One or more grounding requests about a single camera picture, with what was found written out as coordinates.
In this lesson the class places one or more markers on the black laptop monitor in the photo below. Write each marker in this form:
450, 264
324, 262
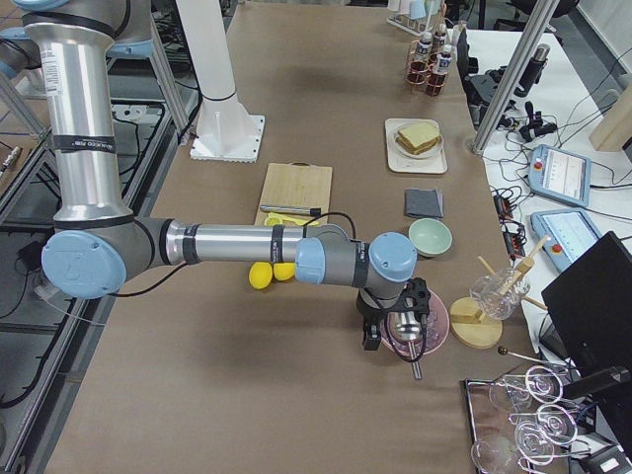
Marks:
590, 306

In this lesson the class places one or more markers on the light blue cup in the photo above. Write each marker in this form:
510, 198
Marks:
417, 9

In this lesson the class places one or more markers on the grey folded cloth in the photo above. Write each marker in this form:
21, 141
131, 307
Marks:
423, 203

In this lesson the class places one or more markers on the steel muddler black tip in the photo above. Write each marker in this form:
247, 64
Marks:
293, 210

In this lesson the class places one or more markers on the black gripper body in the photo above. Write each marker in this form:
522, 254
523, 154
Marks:
370, 317

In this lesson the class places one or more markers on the mint green bowl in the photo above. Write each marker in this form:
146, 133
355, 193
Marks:
430, 237

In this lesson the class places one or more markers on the white wire cup rack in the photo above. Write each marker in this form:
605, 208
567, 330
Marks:
399, 18

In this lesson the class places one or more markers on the right tea bottle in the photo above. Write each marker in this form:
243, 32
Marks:
419, 55

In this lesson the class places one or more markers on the upper whole lemon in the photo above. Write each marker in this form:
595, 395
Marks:
260, 275

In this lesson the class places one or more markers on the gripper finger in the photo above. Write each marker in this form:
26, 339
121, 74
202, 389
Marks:
371, 336

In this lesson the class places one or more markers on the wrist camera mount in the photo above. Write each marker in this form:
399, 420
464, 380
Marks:
415, 297

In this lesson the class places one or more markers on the blue teach pendant tablet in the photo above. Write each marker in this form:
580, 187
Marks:
560, 175

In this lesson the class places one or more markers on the wooden mug tree stand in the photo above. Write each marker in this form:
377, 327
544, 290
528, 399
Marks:
470, 325

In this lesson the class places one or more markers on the left rear tea bottle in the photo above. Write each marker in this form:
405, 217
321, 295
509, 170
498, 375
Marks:
439, 37

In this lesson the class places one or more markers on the cream rabbit serving tray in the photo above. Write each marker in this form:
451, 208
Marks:
434, 163

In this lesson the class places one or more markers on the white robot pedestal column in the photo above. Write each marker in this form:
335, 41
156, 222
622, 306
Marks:
225, 130

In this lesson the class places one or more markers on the bread slice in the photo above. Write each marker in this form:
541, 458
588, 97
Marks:
417, 152
418, 134

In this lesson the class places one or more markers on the pink bowl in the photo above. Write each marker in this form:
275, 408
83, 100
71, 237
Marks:
437, 330

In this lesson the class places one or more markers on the lower whole lemon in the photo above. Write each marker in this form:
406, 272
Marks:
283, 271

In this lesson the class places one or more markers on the black thermos bottle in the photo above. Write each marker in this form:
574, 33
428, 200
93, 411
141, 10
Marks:
532, 71

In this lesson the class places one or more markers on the whole lemon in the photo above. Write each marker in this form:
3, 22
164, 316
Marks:
260, 275
283, 271

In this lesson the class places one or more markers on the glass mug on stand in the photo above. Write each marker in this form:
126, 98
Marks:
495, 297

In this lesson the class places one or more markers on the silver metal scoop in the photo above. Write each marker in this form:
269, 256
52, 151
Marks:
413, 333

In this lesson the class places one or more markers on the aluminium frame post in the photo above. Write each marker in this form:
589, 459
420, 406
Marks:
534, 28

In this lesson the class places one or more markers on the copper wire bottle rack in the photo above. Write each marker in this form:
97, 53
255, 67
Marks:
428, 61

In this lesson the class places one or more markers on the front tea bottle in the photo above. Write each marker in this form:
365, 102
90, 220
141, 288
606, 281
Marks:
439, 72

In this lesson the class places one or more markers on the wooden cutting board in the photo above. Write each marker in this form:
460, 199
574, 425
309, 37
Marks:
297, 185

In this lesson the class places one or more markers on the tea bottle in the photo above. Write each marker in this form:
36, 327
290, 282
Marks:
439, 72
439, 37
419, 55

